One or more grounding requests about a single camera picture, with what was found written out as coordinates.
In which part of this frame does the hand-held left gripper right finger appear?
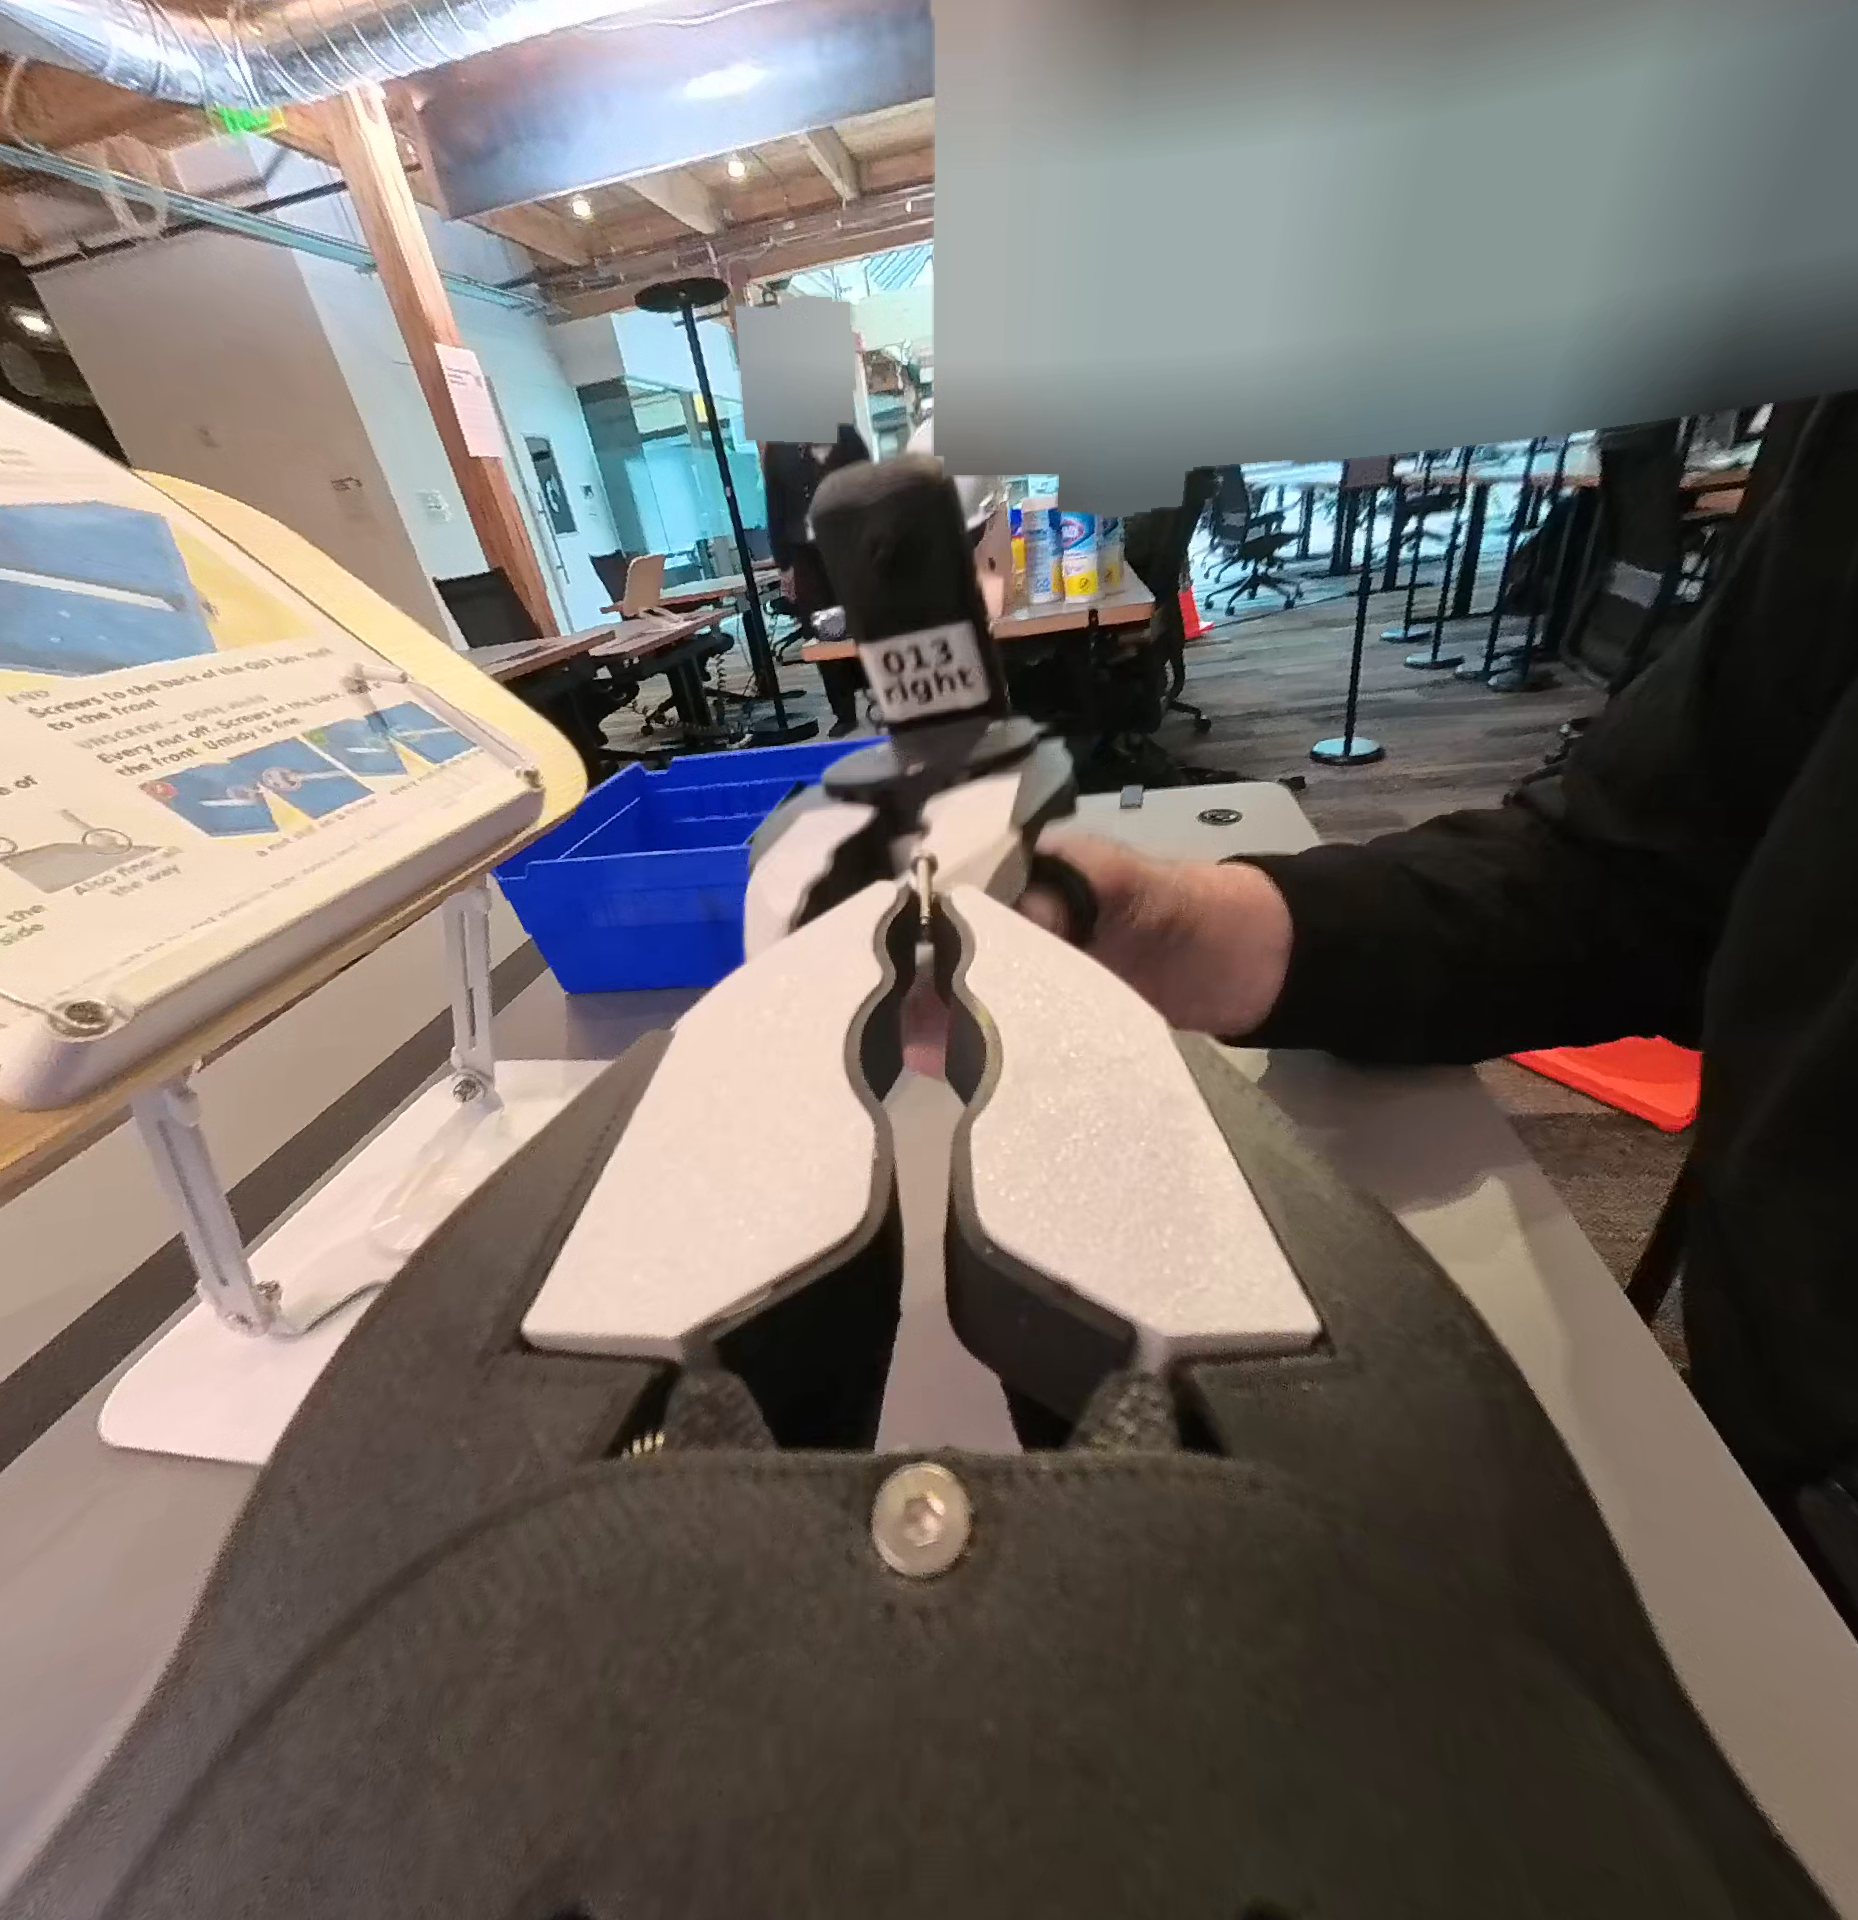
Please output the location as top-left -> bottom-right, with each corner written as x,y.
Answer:
940,882 -> 1326,1367

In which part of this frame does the wooden instruction board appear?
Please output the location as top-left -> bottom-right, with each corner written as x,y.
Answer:
0,383 -> 587,1224

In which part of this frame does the black office chair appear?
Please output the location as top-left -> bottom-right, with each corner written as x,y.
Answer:
1201,465 -> 1308,617
432,571 -> 549,651

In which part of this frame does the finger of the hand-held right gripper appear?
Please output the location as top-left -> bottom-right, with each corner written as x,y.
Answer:
740,789 -> 900,972
931,745 -> 1081,898

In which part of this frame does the row of black stanchion posts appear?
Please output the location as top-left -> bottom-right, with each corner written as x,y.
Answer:
1311,449 -> 1606,770

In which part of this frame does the blue plastic bin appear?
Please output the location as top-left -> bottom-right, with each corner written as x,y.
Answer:
492,738 -> 888,995

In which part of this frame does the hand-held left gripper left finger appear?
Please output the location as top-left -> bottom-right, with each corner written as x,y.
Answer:
518,882 -> 905,1369

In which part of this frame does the person's right hand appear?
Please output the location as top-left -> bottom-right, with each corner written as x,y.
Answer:
1042,830 -> 1298,1040

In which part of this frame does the white board stand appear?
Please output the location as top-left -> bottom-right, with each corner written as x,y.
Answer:
94,882 -> 619,1468

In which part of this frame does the microphone boom with black windscreen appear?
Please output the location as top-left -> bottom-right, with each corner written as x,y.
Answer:
636,275 -> 821,749

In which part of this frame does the white paper notice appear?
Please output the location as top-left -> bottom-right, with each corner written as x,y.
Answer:
432,342 -> 501,460

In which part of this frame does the person's right forearm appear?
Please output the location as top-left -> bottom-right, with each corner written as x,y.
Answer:
1231,682 -> 1719,1056

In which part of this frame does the wooden desk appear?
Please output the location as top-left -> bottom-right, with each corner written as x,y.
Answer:
800,589 -> 1159,665

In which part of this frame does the wooden support post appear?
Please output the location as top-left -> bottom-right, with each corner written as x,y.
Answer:
311,86 -> 560,640

